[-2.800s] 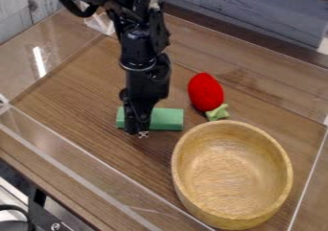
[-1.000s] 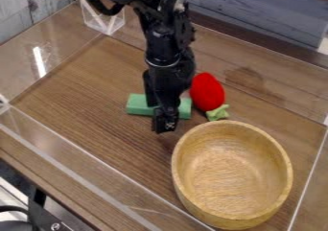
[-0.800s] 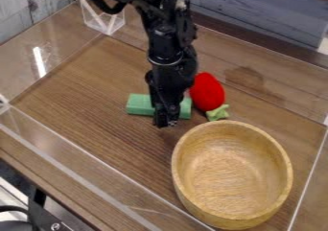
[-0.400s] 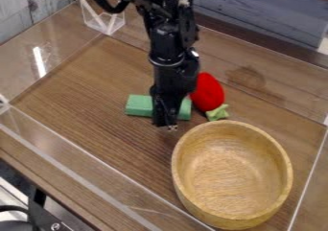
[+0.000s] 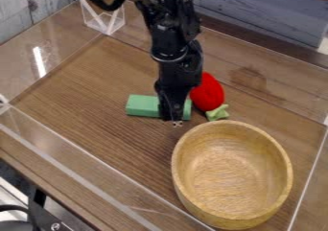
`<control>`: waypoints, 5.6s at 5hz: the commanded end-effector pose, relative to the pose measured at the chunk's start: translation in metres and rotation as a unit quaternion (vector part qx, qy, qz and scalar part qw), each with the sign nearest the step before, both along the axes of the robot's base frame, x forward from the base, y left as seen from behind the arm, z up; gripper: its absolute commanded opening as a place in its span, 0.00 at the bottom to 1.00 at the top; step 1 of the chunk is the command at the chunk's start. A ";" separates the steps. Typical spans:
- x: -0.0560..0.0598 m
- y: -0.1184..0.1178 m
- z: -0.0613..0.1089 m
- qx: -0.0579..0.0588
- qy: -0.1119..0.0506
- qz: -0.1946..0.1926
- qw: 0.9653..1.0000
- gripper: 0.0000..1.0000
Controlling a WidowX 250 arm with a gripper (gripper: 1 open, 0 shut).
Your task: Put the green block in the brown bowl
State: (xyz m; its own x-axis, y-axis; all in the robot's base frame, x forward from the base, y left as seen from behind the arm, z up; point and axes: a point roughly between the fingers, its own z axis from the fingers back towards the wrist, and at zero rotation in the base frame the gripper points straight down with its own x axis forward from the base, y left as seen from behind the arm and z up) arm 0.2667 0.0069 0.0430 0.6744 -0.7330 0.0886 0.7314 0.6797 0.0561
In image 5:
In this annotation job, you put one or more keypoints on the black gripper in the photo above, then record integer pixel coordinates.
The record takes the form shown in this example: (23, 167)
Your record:
(180, 60)

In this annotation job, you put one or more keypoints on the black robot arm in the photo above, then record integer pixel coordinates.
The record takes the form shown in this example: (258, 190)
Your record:
(173, 25)

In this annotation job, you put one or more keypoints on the green rectangular block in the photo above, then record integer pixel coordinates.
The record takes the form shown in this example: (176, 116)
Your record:
(145, 106)

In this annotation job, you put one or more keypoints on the black table leg bracket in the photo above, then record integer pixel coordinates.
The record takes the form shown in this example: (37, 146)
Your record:
(43, 220)

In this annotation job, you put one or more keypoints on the clear acrylic tray wall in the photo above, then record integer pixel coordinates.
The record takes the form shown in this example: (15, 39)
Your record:
(110, 201)

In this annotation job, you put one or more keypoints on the clear acrylic corner bracket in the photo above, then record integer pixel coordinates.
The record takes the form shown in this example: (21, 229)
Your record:
(106, 22)

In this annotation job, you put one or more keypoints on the red plush strawberry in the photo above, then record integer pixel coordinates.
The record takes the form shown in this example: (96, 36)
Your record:
(208, 97)

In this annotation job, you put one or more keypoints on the light wooden bowl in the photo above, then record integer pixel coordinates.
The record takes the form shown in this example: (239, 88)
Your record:
(232, 174)

